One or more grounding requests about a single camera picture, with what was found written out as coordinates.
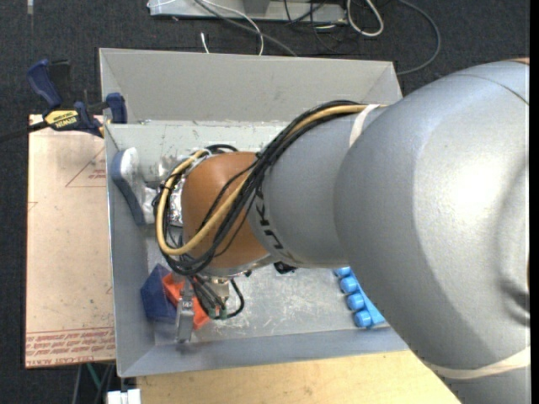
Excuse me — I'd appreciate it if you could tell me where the grey metal bin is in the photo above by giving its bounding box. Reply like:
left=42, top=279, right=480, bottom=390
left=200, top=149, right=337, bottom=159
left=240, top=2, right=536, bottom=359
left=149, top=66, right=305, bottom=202
left=99, top=47, right=412, bottom=379

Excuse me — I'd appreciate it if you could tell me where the dark blue prism block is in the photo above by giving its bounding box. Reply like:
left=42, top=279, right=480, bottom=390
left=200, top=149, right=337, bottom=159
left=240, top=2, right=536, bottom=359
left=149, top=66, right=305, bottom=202
left=140, top=263, right=178, bottom=324

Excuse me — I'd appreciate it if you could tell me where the light blue studded toy brick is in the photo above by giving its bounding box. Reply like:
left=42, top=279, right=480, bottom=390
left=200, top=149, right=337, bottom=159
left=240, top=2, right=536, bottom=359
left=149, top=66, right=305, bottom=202
left=334, top=266, right=387, bottom=330

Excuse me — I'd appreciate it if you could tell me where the orange-red block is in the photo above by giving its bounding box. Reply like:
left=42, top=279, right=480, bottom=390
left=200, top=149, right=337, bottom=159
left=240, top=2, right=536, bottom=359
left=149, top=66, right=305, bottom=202
left=162, top=272, right=211, bottom=331

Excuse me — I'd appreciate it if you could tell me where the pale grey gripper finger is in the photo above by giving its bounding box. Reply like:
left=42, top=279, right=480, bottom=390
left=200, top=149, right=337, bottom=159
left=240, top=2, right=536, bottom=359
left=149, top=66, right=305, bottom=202
left=175, top=286, right=195, bottom=345

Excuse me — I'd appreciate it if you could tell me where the brown cardboard board red print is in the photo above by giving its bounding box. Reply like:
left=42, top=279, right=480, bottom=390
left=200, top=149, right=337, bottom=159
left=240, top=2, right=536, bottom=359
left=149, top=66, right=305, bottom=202
left=24, top=114, right=117, bottom=369

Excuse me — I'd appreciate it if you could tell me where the crumpled silver foil packet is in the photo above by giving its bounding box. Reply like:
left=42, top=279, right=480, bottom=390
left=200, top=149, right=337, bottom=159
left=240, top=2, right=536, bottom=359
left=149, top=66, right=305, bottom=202
left=150, top=157, right=191, bottom=227

